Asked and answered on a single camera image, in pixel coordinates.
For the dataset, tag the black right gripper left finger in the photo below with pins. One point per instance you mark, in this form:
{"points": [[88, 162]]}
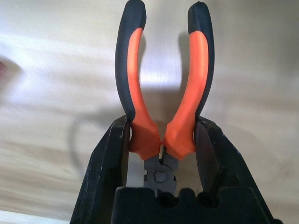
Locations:
{"points": [[100, 175]]}

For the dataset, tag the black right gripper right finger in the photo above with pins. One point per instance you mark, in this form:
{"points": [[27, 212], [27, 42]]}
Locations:
{"points": [[224, 163]]}

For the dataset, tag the orange black needle-nose pliers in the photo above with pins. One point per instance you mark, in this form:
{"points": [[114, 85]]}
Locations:
{"points": [[137, 70]]}

